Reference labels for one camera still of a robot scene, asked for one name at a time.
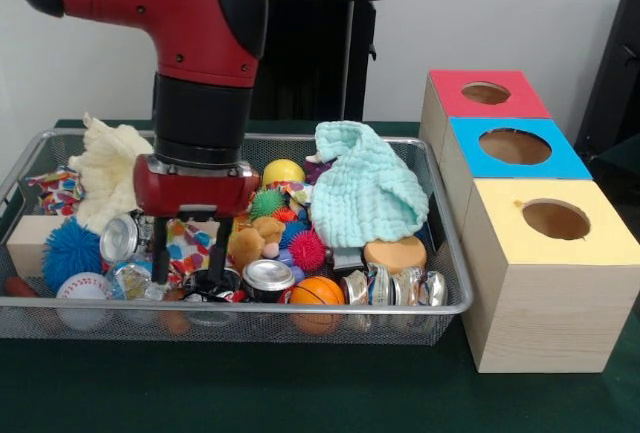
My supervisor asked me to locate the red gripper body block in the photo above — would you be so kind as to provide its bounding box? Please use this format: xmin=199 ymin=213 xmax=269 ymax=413
xmin=132 ymin=154 xmax=261 ymax=218

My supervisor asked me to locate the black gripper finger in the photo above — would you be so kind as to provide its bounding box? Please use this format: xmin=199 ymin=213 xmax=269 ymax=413
xmin=207 ymin=216 xmax=235 ymax=287
xmin=151 ymin=215 xmax=174 ymax=284

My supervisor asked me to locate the colourful dotted packet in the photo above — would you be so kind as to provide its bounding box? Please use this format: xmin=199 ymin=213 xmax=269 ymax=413
xmin=166 ymin=217 xmax=221 ymax=279

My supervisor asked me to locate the wooden box with three holes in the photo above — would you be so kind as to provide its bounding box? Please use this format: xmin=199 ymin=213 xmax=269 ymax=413
xmin=418 ymin=69 xmax=640 ymax=374

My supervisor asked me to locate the crushed clear bottle blue label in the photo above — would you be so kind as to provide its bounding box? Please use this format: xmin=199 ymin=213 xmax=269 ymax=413
xmin=104 ymin=260 xmax=169 ymax=302

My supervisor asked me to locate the crushed silver can black label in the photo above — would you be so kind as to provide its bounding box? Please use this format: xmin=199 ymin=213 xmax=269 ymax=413
xmin=99 ymin=213 xmax=144 ymax=264

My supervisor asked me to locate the white baseball red stitching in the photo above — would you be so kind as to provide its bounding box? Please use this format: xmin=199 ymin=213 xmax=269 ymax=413
xmin=55 ymin=271 xmax=112 ymax=329

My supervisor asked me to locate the blue spiky rubber ball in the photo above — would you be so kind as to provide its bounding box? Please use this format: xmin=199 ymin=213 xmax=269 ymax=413
xmin=42 ymin=217 xmax=104 ymax=284

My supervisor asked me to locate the cream knitted cloth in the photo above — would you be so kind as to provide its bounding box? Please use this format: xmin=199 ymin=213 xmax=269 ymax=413
xmin=68 ymin=111 xmax=156 ymax=232

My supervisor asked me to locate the small orange basketball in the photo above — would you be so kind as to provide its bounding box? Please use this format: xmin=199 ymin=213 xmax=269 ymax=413
xmin=289 ymin=276 xmax=347 ymax=335

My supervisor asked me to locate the plain wooden block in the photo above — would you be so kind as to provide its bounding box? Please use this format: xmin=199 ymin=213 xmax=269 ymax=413
xmin=6 ymin=216 xmax=65 ymax=277

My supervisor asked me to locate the dark green table cloth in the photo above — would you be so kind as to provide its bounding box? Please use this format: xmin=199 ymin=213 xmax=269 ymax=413
xmin=593 ymin=135 xmax=640 ymax=214
xmin=0 ymin=117 xmax=640 ymax=433

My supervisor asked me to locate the mint green knitted cloth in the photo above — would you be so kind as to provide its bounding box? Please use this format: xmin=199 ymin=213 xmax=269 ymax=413
xmin=309 ymin=120 xmax=430 ymax=247

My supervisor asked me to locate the round orange sponge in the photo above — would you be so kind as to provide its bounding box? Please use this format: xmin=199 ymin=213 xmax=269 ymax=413
xmin=363 ymin=236 xmax=429 ymax=275

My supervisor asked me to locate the crushed flattened drink can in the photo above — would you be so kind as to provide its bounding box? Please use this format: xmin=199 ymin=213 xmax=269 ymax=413
xmin=341 ymin=262 xmax=448 ymax=307

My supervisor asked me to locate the black floor stand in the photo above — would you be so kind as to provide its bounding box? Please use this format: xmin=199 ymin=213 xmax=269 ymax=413
xmin=573 ymin=0 xmax=640 ymax=154

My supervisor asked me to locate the shallow wire mesh bin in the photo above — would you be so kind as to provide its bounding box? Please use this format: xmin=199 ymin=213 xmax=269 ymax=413
xmin=0 ymin=127 xmax=475 ymax=347

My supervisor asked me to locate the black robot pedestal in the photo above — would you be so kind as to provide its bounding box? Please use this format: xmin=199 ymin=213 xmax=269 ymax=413
xmin=249 ymin=0 xmax=402 ymax=122

